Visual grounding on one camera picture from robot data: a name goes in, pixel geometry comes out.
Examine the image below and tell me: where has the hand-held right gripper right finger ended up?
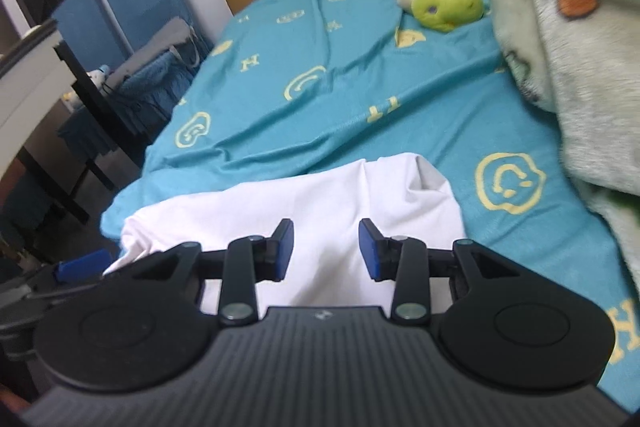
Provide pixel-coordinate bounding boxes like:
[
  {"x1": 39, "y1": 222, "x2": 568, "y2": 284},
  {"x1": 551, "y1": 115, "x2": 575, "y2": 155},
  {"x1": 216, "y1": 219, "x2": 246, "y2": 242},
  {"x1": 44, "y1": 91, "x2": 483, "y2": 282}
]
[{"x1": 358, "y1": 218, "x2": 521, "y2": 326}]

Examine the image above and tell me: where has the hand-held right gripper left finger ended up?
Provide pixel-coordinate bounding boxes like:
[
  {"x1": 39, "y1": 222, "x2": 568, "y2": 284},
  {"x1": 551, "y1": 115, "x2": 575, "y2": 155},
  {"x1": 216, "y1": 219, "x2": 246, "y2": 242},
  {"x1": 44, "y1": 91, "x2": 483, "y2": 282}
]
[{"x1": 132, "y1": 218, "x2": 296, "y2": 326}]

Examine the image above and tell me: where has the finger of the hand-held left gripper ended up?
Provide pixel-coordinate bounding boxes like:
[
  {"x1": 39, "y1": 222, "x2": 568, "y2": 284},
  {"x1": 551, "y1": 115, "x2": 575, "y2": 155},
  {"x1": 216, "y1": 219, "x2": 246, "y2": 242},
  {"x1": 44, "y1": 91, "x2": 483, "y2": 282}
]
[{"x1": 30, "y1": 248, "x2": 115, "y2": 294}]

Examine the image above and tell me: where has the white t-shirt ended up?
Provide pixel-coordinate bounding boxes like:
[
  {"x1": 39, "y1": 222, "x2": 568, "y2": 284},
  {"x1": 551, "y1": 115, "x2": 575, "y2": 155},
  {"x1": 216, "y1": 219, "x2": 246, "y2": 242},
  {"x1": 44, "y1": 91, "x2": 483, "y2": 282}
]
[{"x1": 102, "y1": 152, "x2": 468, "y2": 315}]

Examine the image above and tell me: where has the teal printed bed sheet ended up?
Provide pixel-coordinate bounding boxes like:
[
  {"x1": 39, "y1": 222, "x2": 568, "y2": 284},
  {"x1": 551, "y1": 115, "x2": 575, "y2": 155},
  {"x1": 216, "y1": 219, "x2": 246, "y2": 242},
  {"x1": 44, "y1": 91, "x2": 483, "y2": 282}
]
[{"x1": 100, "y1": 0, "x2": 640, "y2": 413}]

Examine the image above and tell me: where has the black table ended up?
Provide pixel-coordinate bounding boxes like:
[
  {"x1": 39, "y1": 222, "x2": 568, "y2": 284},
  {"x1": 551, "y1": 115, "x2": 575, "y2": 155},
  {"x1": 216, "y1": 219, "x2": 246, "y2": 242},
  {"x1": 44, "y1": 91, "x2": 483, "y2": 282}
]
[{"x1": 52, "y1": 39, "x2": 156, "y2": 220}]

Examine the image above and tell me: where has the blue knitted cloth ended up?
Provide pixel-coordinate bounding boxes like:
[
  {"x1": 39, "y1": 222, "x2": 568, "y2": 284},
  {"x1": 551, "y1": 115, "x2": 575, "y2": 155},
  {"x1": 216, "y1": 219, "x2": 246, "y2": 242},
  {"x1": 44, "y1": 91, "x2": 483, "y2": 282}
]
[{"x1": 57, "y1": 52, "x2": 196, "y2": 158}]

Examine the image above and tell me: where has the small white plush toy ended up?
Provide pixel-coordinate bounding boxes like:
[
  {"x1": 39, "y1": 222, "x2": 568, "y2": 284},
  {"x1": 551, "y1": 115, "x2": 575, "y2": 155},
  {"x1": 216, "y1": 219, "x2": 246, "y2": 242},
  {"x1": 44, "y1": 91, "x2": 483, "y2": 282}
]
[{"x1": 75, "y1": 66, "x2": 112, "y2": 108}]

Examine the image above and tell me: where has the white desk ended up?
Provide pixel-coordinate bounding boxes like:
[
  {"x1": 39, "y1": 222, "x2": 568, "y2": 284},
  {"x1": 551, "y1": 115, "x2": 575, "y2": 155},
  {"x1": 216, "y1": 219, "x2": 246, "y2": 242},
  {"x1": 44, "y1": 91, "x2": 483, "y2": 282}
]
[{"x1": 0, "y1": 19, "x2": 78, "y2": 192}]

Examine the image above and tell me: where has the grey cloth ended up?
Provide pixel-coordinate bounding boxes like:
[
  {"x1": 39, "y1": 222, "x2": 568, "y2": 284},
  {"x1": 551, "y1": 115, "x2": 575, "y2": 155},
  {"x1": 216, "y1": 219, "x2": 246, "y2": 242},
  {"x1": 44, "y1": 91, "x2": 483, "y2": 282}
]
[{"x1": 107, "y1": 17, "x2": 201, "y2": 90}]

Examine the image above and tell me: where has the small blue folding chair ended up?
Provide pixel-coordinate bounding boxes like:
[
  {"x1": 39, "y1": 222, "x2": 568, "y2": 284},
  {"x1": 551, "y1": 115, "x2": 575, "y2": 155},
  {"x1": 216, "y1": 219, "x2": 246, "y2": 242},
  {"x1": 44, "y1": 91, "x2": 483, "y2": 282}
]
[{"x1": 51, "y1": 0, "x2": 133, "y2": 72}]

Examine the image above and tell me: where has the green plush toy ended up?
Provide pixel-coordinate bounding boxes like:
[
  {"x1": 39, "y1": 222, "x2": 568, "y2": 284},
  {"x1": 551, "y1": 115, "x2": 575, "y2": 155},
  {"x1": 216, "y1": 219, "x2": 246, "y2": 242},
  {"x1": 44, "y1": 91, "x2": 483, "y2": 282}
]
[{"x1": 410, "y1": 0, "x2": 485, "y2": 32}]

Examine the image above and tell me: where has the pale green fleece blanket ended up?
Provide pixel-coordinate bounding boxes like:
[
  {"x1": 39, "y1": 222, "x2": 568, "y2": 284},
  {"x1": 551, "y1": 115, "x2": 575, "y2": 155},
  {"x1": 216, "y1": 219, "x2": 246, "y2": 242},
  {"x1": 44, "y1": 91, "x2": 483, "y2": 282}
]
[{"x1": 467, "y1": 0, "x2": 640, "y2": 258}]

